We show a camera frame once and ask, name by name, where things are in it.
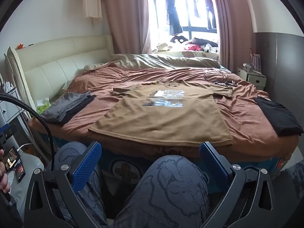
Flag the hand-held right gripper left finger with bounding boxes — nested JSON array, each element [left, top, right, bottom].
[[24, 141, 112, 228]]

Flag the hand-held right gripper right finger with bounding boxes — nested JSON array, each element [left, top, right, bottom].
[[199, 142, 285, 228]]

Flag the brown printed t-shirt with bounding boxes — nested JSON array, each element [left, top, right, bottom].
[[88, 80, 234, 147]]

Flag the grey folded clothes stack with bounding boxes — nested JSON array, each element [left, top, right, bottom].
[[39, 91, 97, 124]]

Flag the pile of toys and clothes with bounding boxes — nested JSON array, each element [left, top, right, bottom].
[[152, 35, 219, 53]]

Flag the person's left hand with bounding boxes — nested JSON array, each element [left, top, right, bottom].
[[0, 161, 11, 194]]

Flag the smartphone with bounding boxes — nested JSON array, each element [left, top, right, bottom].
[[2, 146, 25, 183]]

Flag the person's left leg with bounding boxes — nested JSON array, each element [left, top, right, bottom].
[[53, 141, 107, 228]]

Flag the cartoon print bed sheet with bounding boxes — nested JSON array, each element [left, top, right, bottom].
[[51, 135, 292, 186]]

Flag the person's legs in patterned trousers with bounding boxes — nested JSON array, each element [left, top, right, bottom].
[[112, 154, 209, 228]]

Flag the green packet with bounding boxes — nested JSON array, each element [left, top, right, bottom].
[[36, 98, 51, 114]]

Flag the rust brown bed blanket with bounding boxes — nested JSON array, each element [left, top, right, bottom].
[[31, 65, 298, 162]]

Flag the black folded cloth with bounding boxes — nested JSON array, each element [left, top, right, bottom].
[[253, 96, 304, 137]]

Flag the cream padded headboard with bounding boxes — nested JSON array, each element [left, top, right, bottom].
[[6, 35, 113, 119]]

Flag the white nightstand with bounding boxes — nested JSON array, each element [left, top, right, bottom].
[[236, 63, 266, 87]]

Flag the pink striped rack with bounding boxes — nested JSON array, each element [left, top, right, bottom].
[[248, 49, 262, 73]]

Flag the beige duvet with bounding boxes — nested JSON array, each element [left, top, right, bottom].
[[84, 53, 221, 70]]

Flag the pink curtain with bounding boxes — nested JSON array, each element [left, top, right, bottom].
[[101, 0, 152, 55], [207, 0, 256, 73]]

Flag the dark hanging garment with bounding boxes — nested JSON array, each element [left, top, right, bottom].
[[164, 0, 183, 35], [191, 0, 201, 18], [204, 0, 218, 30]]

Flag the cream hanging cloth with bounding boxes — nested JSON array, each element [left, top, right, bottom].
[[83, 0, 103, 26]]

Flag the black braided hose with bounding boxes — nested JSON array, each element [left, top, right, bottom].
[[0, 94, 54, 162]]

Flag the black cable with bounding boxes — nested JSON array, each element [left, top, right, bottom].
[[204, 71, 238, 87]]

